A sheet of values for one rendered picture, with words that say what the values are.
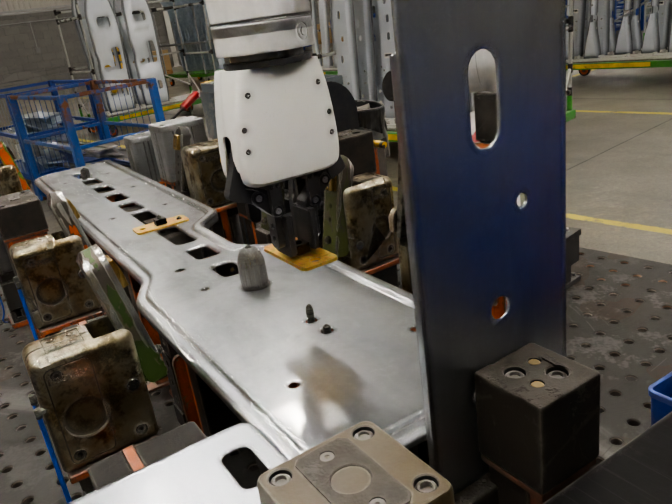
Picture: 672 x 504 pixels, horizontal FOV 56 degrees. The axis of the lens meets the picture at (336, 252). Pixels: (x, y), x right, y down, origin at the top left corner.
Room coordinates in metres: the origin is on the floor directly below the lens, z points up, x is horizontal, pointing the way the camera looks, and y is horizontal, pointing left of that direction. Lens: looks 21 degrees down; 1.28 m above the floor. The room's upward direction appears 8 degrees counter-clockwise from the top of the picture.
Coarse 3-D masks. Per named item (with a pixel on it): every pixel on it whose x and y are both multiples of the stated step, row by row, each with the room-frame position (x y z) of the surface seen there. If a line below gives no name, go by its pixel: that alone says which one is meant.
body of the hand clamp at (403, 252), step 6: (402, 240) 0.65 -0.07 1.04; (402, 246) 0.64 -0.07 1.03; (402, 252) 0.64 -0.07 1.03; (408, 252) 0.63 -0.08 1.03; (402, 258) 0.64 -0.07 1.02; (408, 258) 0.64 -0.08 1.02; (402, 264) 0.65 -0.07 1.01; (408, 264) 0.64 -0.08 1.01; (402, 270) 0.65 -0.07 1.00; (408, 270) 0.64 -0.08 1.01; (402, 276) 0.65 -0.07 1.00; (408, 276) 0.64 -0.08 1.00; (402, 282) 0.65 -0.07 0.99; (408, 282) 0.64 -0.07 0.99; (402, 288) 0.65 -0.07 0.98; (408, 288) 0.64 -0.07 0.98; (414, 330) 0.64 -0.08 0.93
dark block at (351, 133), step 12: (348, 132) 0.89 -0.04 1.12; (360, 132) 0.88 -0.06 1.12; (348, 144) 0.86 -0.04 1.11; (360, 144) 0.87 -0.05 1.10; (372, 144) 0.87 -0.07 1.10; (348, 156) 0.85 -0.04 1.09; (360, 156) 0.86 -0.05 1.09; (372, 156) 0.87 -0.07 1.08; (360, 168) 0.86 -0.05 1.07; (372, 168) 0.87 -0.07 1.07
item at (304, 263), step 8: (296, 240) 0.57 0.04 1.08; (304, 240) 0.57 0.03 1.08; (264, 248) 0.59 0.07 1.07; (272, 248) 0.58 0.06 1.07; (304, 248) 0.56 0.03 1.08; (312, 248) 0.57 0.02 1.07; (320, 248) 0.56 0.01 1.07; (280, 256) 0.56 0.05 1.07; (288, 256) 0.55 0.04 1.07; (296, 256) 0.55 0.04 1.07; (304, 256) 0.55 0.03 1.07; (312, 256) 0.55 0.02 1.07; (320, 256) 0.54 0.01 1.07; (328, 256) 0.54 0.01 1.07; (336, 256) 0.54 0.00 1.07; (296, 264) 0.53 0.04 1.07; (304, 264) 0.53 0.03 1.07; (312, 264) 0.53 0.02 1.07; (320, 264) 0.53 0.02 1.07
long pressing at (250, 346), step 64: (64, 192) 1.31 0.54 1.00; (128, 192) 1.23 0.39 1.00; (128, 256) 0.85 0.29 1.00; (192, 256) 0.80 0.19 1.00; (192, 320) 0.60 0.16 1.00; (256, 320) 0.58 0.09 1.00; (320, 320) 0.56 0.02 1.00; (384, 320) 0.54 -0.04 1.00; (256, 384) 0.46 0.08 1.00; (320, 384) 0.45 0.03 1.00; (384, 384) 0.43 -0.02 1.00
